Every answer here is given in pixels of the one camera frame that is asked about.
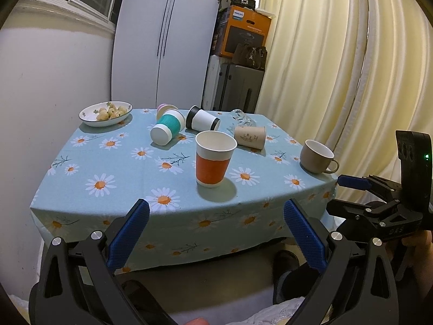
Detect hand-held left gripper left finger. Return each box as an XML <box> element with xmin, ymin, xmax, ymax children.
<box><xmin>29</xmin><ymin>198</ymin><xmax>176</xmax><ymax>325</ymax></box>

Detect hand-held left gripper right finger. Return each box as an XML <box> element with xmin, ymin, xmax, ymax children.
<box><xmin>282</xmin><ymin>198</ymin><xmax>406</xmax><ymax>325</ymax></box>

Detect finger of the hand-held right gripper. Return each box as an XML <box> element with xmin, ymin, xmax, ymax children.
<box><xmin>338</xmin><ymin>174</ymin><xmax>404</xmax><ymax>201</ymax></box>
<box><xmin>326</xmin><ymin>198</ymin><xmax>417</xmax><ymax>228</ymax></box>

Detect white cup with orange sleeve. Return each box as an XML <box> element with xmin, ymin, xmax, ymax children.
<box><xmin>195</xmin><ymin>131</ymin><xmax>238</xmax><ymax>189</ymax></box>

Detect brown kraft paper cup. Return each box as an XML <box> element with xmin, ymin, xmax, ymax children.
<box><xmin>234</xmin><ymin>125</ymin><xmax>267</xmax><ymax>150</ymax></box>

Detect white cup with teal sleeve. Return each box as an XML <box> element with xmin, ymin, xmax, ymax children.
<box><xmin>150</xmin><ymin>110</ymin><xmax>185</xmax><ymax>146</ymax></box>

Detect clear glass cup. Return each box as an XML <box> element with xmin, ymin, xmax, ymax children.
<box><xmin>230</xmin><ymin>109</ymin><xmax>257</xmax><ymax>129</ymax></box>

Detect pink cup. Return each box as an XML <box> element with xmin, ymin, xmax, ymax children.
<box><xmin>156</xmin><ymin>103</ymin><xmax>180</xmax><ymax>121</ymax></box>

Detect black and white paper cup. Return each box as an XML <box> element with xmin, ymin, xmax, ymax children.
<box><xmin>186</xmin><ymin>105</ymin><xmax>221</xmax><ymax>132</ymax></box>

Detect person's right hand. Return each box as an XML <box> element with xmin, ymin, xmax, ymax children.
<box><xmin>401</xmin><ymin>229</ymin><xmax>433</xmax><ymax>280</ymax></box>

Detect beige ceramic mug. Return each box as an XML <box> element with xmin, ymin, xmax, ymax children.
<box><xmin>300</xmin><ymin>139</ymin><xmax>339</xmax><ymax>174</ymax></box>

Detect blue daisy print tablecloth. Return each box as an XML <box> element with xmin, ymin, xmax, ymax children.
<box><xmin>30</xmin><ymin>108</ymin><xmax>339</xmax><ymax>275</ymax></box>

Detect cream curtain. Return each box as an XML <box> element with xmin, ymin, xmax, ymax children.
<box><xmin>254</xmin><ymin>0</ymin><xmax>433</xmax><ymax>244</ymax></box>

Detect pile of tan round snacks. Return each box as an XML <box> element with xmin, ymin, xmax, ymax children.
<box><xmin>96</xmin><ymin>105</ymin><xmax>129</xmax><ymax>122</ymax></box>

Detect white dish with dark rim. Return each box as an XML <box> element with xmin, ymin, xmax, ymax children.
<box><xmin>79</xmin><ymin>101</ymin><xmax>133</xmax><ymax>128</ymax></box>

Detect grey suitcase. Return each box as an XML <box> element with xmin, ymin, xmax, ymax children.
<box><xmin>214</xmin><ymin>63</ymin><xmax>265</xmax><ymax>114</ymax></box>

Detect brown handbag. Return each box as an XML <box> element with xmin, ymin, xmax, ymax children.
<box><xmin>233</xmin><ymin>42</ymin><xmax>268</xmax><ymax>72</ymax></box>

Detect orange and black cardboard box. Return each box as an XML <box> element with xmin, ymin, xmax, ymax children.
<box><xmin>211</xmin><ymin>5</ymin><xmax>273</xmax><ymax>58</ymax></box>

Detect white refrigerator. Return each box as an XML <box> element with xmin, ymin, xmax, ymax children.
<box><xmin>111</xmin><ymin>0</ymin><xmax>224</xmax><ymax>109</ymax></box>

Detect black camera bag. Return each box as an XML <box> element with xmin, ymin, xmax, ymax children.
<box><xmin>217</xmin><ymin>0</ymin><xmax>258</xmax><ymax>10</ymax></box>

